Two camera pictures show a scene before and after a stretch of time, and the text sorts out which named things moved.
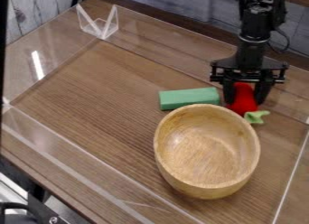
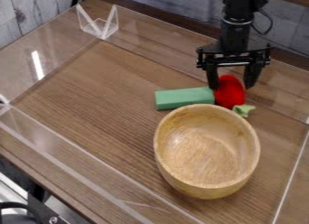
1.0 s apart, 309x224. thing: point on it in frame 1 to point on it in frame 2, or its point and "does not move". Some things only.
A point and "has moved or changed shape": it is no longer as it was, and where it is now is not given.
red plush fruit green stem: [243, 104] has moved or changed shape
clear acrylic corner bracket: [98, 27] does not move
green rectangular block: [174, 98] does not move
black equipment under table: [39, 212] does not move
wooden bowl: [206, 149] does not move
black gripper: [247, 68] to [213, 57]
